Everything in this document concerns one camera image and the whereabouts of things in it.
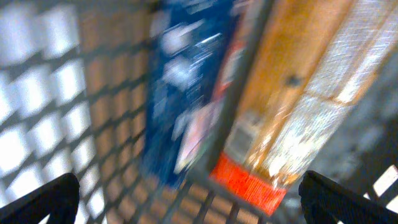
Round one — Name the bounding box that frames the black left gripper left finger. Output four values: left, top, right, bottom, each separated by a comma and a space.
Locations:
1, 172, 80, 224

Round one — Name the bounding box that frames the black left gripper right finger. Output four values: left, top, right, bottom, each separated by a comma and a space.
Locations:
298, 170, 397, 224

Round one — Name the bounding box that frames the grey plastic basket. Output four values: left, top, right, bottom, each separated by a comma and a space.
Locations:
1, 1, 397, 223

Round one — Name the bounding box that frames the orange spaghetti packet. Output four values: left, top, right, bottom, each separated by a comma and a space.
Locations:
211, 0, 397, 216

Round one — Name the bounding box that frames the blue carton box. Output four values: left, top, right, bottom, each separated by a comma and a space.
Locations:
141, 0, 248, 189

